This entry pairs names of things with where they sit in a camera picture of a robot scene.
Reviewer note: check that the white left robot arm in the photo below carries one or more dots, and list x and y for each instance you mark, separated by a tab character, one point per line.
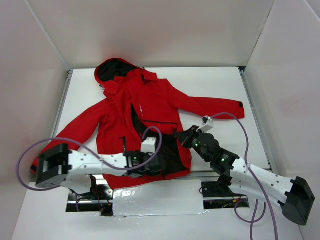
74	170

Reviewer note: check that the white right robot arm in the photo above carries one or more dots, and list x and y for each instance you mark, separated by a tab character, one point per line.
293	197

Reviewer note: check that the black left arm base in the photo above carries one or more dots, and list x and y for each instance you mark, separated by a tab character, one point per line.
99	201

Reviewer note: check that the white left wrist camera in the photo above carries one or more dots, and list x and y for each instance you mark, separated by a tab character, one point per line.
149	145

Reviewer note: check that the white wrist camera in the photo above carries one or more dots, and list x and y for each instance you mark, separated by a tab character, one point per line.
149	145
207	124

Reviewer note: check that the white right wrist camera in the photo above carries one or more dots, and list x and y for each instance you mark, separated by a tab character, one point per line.
207	124

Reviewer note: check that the reflective foil sheet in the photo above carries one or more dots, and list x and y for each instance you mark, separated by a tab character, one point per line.
161	198

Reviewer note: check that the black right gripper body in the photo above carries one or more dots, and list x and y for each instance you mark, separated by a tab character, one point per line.
191	136

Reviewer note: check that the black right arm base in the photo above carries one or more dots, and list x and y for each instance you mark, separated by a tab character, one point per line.
217	196

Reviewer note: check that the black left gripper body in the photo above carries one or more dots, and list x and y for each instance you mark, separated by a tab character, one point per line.
157	163

